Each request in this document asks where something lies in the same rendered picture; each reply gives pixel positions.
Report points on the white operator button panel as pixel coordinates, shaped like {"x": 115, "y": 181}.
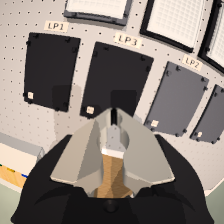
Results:
{"x": 18, "y": 155}

